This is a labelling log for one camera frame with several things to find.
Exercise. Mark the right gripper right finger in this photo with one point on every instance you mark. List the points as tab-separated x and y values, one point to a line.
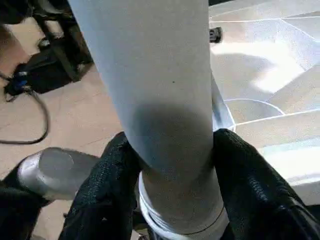
262	195

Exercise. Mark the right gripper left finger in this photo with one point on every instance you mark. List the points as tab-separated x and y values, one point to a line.
100	195

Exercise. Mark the white plastic table top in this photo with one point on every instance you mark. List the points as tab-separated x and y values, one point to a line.
275	75

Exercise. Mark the white leg with black mark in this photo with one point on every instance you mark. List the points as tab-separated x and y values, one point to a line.
155	75

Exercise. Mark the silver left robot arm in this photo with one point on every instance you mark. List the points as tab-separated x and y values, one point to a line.
55	170

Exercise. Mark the black bag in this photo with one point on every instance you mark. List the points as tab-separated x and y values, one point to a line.
47	72

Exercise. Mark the black furniture frame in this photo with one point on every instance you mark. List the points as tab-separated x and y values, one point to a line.
63	57

